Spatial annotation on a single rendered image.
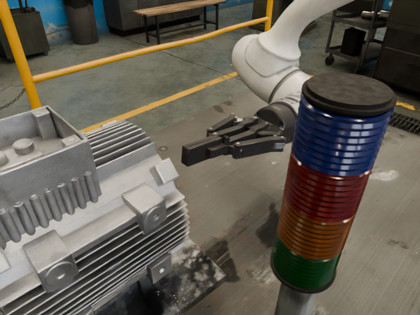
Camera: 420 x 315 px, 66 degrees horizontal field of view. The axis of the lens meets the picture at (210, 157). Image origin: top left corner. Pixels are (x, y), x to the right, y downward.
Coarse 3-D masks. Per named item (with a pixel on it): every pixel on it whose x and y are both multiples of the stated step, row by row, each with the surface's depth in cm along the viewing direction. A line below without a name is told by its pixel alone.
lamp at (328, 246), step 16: (288, 208) 27; (288, 224) 27; (304, 224) 26; (320, 224) 25; (336, 224) 25; (288, 240) 28; (304, 240) 27; (320, 240) 26; (336, 240) 26; (304, 256) 27; (320, 256) 27
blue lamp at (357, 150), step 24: (312, 120) 21; (336, 120) 20; (360, 120) 20; (384, 120) 20; (312, 144) 22; (336, 144) 21; (360, 144) 21; (312, 168) 23; (336, 168) 22; (360, 168) 22
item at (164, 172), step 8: (168, 160) 36; (152, 168) 36; (160, 168) 36; (168, 168) 36; (152, 176) 37; (160, 176) 36; (168, 176) 36; (176, 176) 36; (160, 184) 36; (0, 248) 27; (176, 248) 43; (0, 256) 27; (0, 264) 26; (8, 264) 27; (0, 272) 26
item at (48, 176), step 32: (0, 128) 33; (32, 128) 35; (64, 128) 33; (0, 160) 29; (32, 160) 27; (64, 160) 29; (0, 192) 26; (32, 192) 28; (64, 192) 30; (96, 192) 33; (0, 224) 27; (32, 224) 29
